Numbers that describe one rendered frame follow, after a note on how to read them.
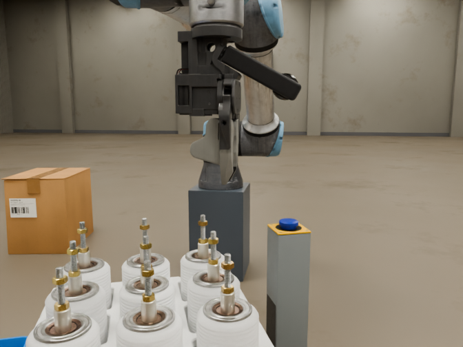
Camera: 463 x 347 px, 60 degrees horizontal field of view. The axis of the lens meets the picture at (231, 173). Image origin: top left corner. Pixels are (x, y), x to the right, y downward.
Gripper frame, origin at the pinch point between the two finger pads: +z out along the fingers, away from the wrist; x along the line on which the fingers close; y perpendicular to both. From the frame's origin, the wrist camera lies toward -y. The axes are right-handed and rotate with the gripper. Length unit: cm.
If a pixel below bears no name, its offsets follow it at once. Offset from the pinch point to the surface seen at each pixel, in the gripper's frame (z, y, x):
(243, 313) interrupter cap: 21.0, -2.0, 1.2
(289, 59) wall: -125, 6, -899
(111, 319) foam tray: 28.3, 23.0, -6.6
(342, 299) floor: 46, -24, -59
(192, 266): 21.8, 10.5, -17.4
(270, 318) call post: 34.7, -4.8, -23.3
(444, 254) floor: 46, -68, -104
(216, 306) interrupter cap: 21.1, 2.4, -0.5
